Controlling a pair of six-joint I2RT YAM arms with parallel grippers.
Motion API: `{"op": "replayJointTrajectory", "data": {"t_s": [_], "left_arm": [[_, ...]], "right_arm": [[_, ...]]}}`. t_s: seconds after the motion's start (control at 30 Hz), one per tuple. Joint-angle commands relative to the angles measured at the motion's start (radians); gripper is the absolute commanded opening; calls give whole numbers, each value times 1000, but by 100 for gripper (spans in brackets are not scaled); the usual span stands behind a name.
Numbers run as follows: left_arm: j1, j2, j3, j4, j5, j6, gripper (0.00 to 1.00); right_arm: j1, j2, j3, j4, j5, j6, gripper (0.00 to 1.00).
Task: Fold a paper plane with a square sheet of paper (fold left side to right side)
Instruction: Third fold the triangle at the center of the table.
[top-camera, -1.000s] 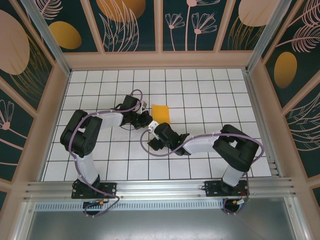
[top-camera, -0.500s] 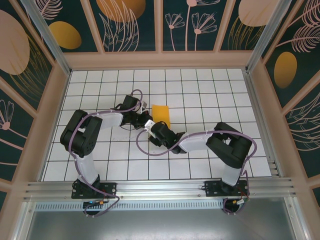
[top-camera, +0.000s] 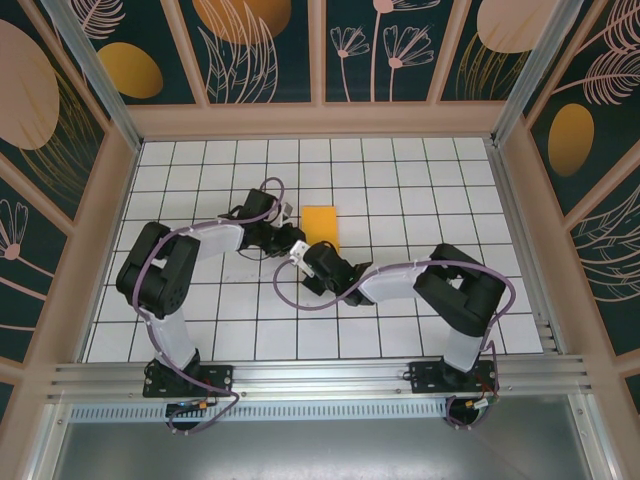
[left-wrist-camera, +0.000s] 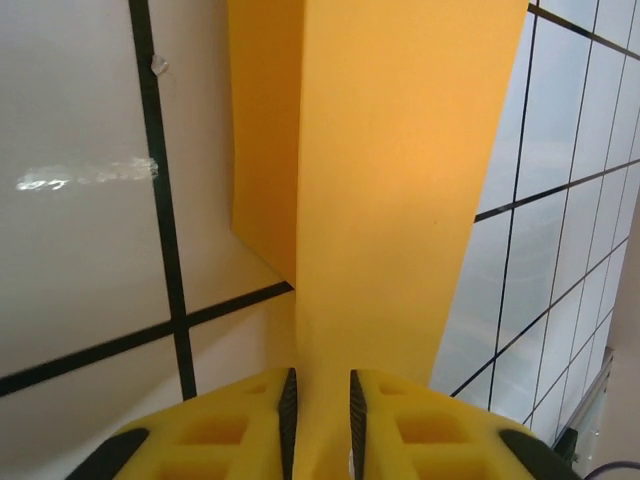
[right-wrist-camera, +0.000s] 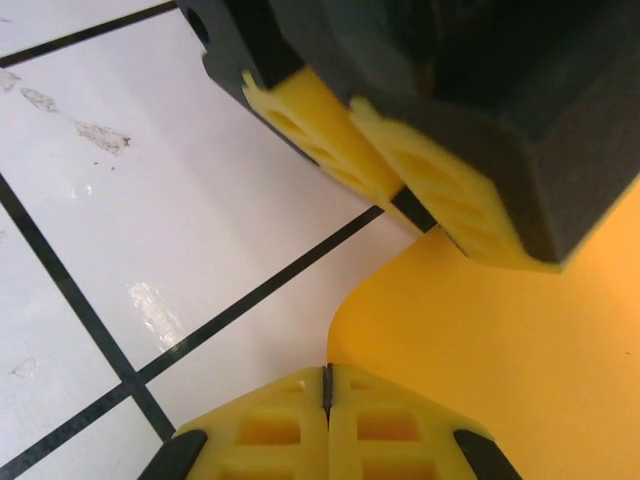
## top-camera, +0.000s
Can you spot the yellow paper sheet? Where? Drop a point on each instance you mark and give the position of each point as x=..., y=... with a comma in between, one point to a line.
x=320, y=225

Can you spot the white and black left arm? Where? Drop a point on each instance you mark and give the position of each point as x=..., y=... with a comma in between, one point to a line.
x=220, y=240

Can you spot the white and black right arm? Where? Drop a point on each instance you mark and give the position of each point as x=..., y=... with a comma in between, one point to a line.
x=395, y=285

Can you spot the long aluminium mounting rail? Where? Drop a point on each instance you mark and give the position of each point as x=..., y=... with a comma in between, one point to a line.
x=325, y=375

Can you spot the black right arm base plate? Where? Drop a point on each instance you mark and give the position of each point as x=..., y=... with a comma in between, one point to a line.
x=425, y=377

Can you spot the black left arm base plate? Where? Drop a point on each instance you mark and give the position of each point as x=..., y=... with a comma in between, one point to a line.
x=220, y=380

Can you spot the aluminium side rail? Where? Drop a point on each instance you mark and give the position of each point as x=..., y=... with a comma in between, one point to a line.
x=515, y=225

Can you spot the aluminium corner post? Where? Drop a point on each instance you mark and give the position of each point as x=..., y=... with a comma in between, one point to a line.
x=530, y=75
x=100, y=85

